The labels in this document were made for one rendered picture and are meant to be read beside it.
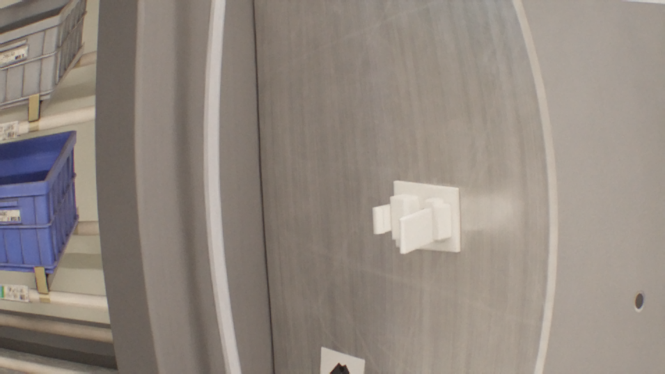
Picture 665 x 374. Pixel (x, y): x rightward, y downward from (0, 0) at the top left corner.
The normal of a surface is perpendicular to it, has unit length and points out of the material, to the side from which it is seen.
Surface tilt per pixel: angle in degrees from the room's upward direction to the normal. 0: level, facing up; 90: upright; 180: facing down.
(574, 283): 90
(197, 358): 97
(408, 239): 91
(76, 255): 90
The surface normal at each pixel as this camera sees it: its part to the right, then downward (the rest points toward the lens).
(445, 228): 0.70, 0.07
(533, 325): -0.71, 0.15
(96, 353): -0.11, 0.15
